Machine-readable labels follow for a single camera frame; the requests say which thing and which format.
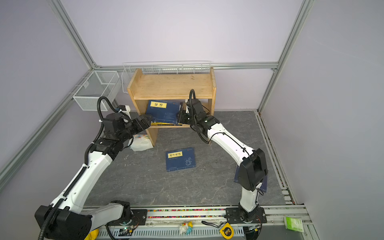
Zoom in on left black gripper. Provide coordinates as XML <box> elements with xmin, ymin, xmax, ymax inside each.
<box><xmin>118</xmin><ymin>114</ymin><xmax>152</xmax><ymax>143</ymax></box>

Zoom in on black book gold title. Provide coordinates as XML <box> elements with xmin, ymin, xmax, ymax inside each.
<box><xmin>151</xmin><ymin>122</ymin><xmax>183</xmax><ymax>126</ymax></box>

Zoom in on blue folder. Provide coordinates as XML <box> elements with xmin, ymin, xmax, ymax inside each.
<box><xmin>234</xmin><ymin>166</ymin><xmax>268</xmax><ymax>193</ymax></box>
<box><xmin>166</xmin><ymin>148</ymin><xmax>197</xmax><ymax>172</ymax></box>
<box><xmin>146</xmin><ymin>100</ymin><xmax>182</xmax><ymax>124</ymax></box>

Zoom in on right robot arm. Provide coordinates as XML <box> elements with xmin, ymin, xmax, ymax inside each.
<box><xmin>184</xmin><ymin>98</ymin><xmax>269</xmax><ymax>223</ymax></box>

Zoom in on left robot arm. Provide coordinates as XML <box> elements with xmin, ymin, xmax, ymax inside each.
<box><xmin>35</xmin><ymin>96</ymin><xmax>152</xmax><ymax>240</ymax></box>

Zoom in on white tissue pack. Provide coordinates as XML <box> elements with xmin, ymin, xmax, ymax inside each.
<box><xmin>130</xmin><ymin>135</ymin><xmax>154</xmax><ymax>152</ymax></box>

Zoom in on wooden two-tier shelf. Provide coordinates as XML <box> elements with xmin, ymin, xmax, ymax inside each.
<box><xmin>127</xmin><ymin>67</ymin><xmax>217</xmax><ymax>148</ymax></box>

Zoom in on white mesh box basket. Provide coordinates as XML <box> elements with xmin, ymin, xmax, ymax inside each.
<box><xmin>73</xmin><ymin>71</ymin><xmax>122</xmax><ymax>111</ymax></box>

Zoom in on small colourful toy figure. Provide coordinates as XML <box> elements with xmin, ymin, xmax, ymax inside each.
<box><xmin>179</xmin><ymin>222</ymin><xmax>193</xmax><ymax>235</ymax></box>

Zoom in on yellow tape measure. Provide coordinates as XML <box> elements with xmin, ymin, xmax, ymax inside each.
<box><xmin>219</xmin><ymin>223</ymin><xmax>234</xmax><ymax>240</ymax></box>

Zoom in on yellow banana toy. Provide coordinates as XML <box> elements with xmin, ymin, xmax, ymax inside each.
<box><xmin>84</xmin><ymin>229</ymin><xmax>99</xmax><ymax>240</ymax></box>

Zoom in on green white small box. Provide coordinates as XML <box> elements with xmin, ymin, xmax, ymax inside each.
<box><xmin>284</xmin><ymin>217</ymin><xmax>304</xmax><ymax>233</ymax></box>

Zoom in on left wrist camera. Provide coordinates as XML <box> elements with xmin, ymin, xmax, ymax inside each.
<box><xmin>117</xmin><ymin>105</ymin><xmax>131</xmax><ymax>115</ymax></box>

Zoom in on white wire rack basket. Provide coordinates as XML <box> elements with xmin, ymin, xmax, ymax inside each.
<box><xmin>121</xmin><ymin>61</ymin><xmax>212</xmax><ymax>94</ymax></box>

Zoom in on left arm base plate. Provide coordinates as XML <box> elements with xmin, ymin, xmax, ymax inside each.
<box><xmin>108</xmin><ymin>209</ymin><xmax>148</xmax><ymax>227</ymax></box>

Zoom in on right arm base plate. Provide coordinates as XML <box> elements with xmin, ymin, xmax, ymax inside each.
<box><xmin>225</xmin><ymin>206</ymin><xmax>267</xmax><ymax>224</ymax></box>

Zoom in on aluminium rail with cable duct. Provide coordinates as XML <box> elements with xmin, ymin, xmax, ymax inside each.
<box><xmin>53</xmin><ymin>203</ymin><xmax>320</xmax><ymax>240</ymax></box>

